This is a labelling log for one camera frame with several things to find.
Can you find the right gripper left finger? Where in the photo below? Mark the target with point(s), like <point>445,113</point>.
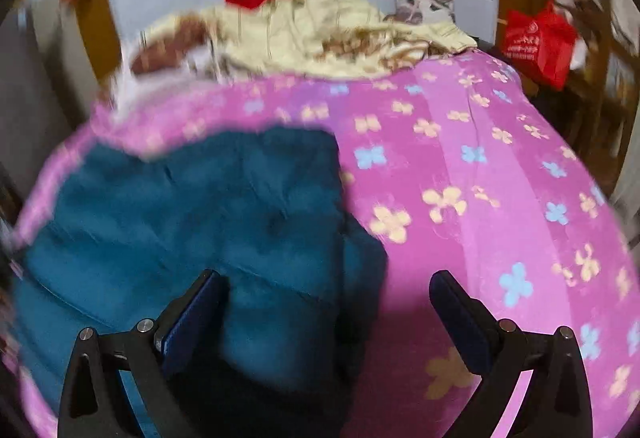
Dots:
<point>159,353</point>

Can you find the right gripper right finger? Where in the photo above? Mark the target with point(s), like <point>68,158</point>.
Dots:
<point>557,400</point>

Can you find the teal puffer jacket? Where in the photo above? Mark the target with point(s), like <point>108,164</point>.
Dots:
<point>263,210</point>

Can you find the pink floral bed cover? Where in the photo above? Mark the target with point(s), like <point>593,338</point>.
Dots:
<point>451,167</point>

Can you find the grey refrigerator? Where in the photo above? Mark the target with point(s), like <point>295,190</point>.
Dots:
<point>32,121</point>

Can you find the wooden shelf unit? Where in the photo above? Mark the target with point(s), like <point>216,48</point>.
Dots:
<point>605,84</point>

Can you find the white pillow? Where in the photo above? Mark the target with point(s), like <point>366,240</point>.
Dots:
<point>130,92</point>

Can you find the red plastic bag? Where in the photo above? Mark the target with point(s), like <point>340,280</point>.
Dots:
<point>540,46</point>

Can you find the cream floral quilt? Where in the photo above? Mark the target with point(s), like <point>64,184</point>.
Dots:
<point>327,39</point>

